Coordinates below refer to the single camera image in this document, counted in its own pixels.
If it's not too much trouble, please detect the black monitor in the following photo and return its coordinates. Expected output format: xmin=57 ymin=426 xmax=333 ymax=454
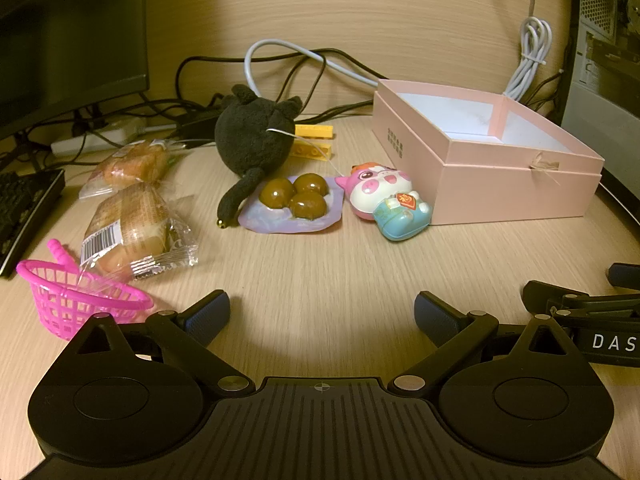
xmin=0 ymin=0 xmax=151 ymax=142

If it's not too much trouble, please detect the barcode wrapped bread packet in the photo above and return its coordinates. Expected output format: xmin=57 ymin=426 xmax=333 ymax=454
xmin=80 ymin=182 xmax=199 ymax=281

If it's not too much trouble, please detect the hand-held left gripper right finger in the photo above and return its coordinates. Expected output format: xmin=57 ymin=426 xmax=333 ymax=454
xmin=386 ymin=290 xmax=585 ymax=395

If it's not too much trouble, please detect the white power strip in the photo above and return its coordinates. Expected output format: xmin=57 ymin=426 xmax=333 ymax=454
xmin=50 ymin=117 xmax=149 ymax=157

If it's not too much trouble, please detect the grey looped cable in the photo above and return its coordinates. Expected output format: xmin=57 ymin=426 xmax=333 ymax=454
xmin=244 ymin=39 xmax=381 ymax=96

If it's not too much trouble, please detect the black keyboard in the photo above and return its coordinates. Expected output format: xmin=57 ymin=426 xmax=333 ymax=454
xmin=0 ymin=167 xmax=67 ymax=278

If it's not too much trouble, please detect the black plush cat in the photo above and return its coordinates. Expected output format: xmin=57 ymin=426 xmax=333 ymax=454
xmin=215 ymin=84 xmax=304 ymax=229

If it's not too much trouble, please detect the black cable tangle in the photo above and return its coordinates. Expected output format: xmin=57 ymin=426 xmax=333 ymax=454
xmin=175 ymin=49 xmax=376 ymax=127

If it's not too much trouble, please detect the pink cartoon animal figure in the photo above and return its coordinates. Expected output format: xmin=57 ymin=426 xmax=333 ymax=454
xmin=335 ymin=162 xmax=434 ymax=244

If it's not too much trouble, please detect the computer case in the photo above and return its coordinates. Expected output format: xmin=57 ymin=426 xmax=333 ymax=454
xmin=560 ymin=0 xmax=640 ymax=133

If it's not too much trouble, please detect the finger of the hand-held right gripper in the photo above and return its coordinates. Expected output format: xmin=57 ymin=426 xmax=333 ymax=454
xmin=522 ymin=280 xmax=640 ymax=318
xmin=607 ymin=262 xmax=640 ymax=291

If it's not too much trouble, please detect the pink cardboard box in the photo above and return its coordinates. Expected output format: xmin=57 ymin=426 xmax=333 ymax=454
xmin=371 ymin=78 xmax=606 ymax=226

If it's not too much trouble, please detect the white bundled cable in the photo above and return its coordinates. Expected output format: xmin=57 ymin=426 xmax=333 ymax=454
xmin=502 ymin=0 xmax=554 ymax=102

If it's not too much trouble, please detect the purple plate with brown balls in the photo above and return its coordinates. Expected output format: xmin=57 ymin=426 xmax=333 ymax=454
xmin=237 ymin=172 xmax=345 ymax=235

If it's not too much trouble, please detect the pink plastic basket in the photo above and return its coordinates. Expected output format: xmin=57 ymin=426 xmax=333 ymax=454
xmin=16 ymin=239 xmax=155 ymax=342

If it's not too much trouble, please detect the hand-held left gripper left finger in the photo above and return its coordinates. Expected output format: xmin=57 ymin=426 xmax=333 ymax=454
xmin=60 ymin=290 xmax=256 ymax=395

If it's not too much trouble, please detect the clear wrapped bread packet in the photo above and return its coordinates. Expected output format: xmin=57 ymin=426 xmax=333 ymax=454
xmin=80 ymin=140 xmax=187 ymax=202

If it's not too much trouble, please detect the black power adapter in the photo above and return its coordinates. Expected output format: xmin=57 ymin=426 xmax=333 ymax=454
xmin=177 ymin=107 xmax=224 ymax=137

